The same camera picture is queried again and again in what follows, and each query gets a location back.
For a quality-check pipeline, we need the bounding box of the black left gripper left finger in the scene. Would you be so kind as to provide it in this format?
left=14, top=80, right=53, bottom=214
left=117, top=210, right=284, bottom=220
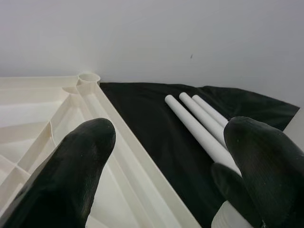
left=0, top=118, right=116, bottom=228

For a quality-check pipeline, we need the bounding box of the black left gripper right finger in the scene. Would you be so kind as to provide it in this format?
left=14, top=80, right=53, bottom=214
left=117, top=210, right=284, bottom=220
left=224, top=116, right=304, bottom=228

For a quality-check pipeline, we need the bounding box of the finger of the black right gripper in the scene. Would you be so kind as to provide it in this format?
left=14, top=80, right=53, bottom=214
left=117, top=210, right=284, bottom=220
left=210, top=162, right=263, bottom=228

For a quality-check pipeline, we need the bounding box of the white plastic table leg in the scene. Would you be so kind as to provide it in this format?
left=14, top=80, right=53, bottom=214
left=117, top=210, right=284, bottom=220
left=212, top=200, right=252, bottom=228
left=191, top=94, right=232, bottom=128
left=179, top=92, right=230, bottom=147
left=164, top=94, right=243, bottom=178

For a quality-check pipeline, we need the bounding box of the white plastic table top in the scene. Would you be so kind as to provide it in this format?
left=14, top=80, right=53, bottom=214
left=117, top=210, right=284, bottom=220
left=0, top=72, right=201, bottom=228

